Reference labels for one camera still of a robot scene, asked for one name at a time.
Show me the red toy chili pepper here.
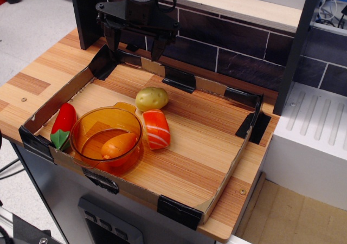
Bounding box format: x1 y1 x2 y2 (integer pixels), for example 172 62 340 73
50 103 77 151

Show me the white dish drainer sink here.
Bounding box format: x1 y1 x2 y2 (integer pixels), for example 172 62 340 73
263 83 346 210

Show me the orange toy carrot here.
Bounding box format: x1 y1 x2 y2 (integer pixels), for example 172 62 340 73
101 133 137 160

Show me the dark grey post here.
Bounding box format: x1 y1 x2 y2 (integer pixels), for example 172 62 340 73
273 0 321 115
72 0 107 50

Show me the dark grey left post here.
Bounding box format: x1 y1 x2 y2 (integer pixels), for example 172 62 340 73
72 0 107 50

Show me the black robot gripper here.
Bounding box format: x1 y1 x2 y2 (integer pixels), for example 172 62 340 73
95 0 180 61

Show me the black control panel with buttons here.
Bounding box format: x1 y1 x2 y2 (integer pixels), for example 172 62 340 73
78 198 144 244

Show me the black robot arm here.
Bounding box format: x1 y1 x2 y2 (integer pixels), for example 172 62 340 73
95 0 181 61

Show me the orange transparent plastic pot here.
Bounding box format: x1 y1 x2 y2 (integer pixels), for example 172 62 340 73
70 102 144 175

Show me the wooden shelf ledge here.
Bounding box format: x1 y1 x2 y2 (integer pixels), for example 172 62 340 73
177 0 302 33

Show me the salmon sushi toy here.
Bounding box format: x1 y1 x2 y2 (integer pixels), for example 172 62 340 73
143 109 171 150

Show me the cardboard fence with black tape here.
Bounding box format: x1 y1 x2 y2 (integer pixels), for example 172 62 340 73
20 62 271 239

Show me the yellow toy potato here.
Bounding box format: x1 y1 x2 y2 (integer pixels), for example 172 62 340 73
135 87 169 112

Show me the dark grey right post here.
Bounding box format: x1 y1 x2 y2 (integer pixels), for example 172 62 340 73
273 0 321 115

